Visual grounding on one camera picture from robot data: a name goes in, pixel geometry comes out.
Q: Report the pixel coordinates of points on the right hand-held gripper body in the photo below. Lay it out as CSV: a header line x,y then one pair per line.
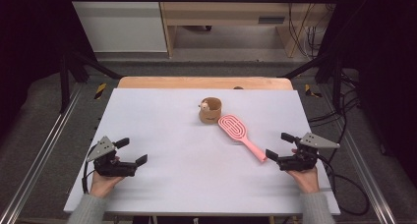
x,y
301,160

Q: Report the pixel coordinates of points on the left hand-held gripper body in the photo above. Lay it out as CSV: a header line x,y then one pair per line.
x,y
108,166

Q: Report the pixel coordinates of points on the pink hairbrush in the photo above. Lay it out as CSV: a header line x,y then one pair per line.
x,y
231,125

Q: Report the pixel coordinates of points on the person's left hand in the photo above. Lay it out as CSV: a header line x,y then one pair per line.
x,y
103,184

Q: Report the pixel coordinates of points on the person's right hand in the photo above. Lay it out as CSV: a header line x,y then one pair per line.
x,y
306,181

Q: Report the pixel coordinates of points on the yellow black tape marker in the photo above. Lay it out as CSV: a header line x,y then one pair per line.
x,y
309,91
100,91

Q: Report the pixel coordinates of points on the brown cup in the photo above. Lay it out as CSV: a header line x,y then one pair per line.
x,y
211,116

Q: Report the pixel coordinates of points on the small cream figurine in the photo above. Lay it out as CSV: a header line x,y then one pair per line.
x,y
204,105

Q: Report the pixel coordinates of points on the white cabinet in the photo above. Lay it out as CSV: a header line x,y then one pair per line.
x,y
121,24

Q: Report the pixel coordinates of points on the black caster wheel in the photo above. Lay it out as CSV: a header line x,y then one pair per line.
x,y
208,28

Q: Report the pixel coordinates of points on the wooden desk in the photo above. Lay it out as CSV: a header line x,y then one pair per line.
x,y
223,16

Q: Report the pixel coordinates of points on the aluminium floor rail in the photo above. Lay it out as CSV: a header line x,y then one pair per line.
x,y
360,158
42,148

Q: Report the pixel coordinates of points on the black frame strut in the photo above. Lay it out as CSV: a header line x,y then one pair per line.
x,y
337,83
65,83

